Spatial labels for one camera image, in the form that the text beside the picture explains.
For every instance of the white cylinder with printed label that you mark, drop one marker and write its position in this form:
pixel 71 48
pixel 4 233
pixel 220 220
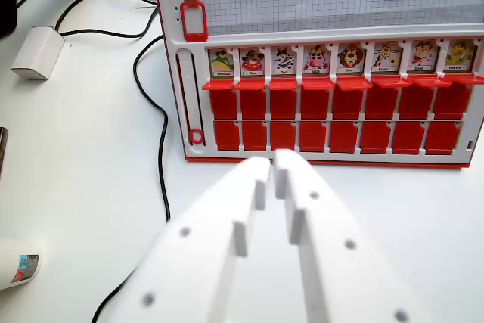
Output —
pixel 17 267

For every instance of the red and white game board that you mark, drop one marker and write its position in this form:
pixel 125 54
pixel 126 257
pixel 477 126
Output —
pixel 321 73

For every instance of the dark flat object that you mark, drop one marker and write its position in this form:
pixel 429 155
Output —
pixel 3 149

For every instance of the small white box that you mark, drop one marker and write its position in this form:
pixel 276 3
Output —
pixel 37 53

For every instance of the dark rounded object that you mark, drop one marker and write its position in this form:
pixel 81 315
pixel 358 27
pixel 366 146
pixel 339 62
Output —
pixel 7 5

